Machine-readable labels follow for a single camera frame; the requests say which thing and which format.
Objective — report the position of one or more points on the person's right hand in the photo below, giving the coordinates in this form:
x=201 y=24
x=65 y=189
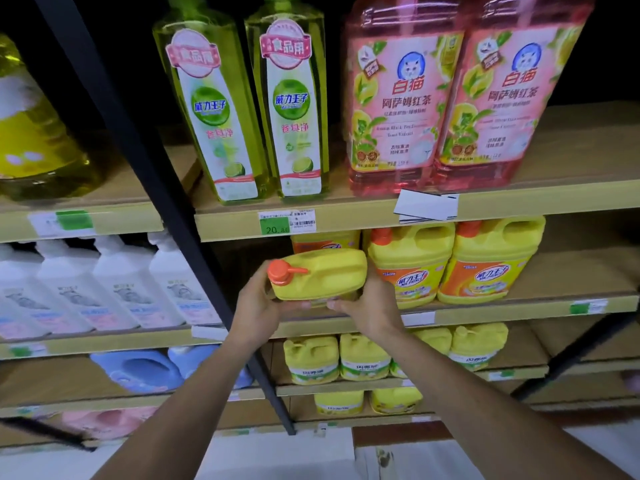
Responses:
x=377 y=314

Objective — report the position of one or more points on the person's left hand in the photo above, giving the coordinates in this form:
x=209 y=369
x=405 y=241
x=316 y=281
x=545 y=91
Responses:
x=255 y=314

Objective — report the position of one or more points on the yellow orange detergent jug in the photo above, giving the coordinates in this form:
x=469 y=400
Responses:
x=325 y=240
x=415 y=254
x=495 y=254

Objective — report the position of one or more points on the slim green dish soap bottle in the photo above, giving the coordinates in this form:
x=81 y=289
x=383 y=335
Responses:
x=215 y=119

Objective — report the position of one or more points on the yellow dish soap pump bottle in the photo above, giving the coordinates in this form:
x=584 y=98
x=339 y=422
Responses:
x=40 y=144

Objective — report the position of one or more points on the person's right forearm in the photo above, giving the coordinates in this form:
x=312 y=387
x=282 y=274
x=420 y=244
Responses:
x=490 y=419

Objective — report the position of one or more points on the person's left forearm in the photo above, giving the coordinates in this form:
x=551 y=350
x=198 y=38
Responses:
x=175 y=424

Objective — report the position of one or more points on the green white price tag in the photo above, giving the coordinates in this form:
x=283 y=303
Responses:
x=419 y=319
x=287 y=222
x=233 y=394
x=60 y=223
x=421 y=419
x=501 y=374
x=589 y=307
x=27 y=350

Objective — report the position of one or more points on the plain white label card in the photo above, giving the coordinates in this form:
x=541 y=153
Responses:
x=210 y=332
x=425 y=204

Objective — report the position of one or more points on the blank white shelf label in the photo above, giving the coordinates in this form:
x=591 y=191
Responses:
x=407 y=382

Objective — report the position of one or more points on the light blue detergent jug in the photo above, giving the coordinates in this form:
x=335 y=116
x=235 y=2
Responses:
x=192 y=359
x=140 y=372

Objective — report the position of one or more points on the flat pink bottle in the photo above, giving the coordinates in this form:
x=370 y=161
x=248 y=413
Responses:
x=110 y=423

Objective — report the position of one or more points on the pink purple slim bottle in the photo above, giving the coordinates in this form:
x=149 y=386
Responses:
x=632 y=382

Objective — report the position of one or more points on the wooden shelf rack black frame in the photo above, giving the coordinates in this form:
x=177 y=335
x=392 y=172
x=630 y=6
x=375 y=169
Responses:
x=575 y=144

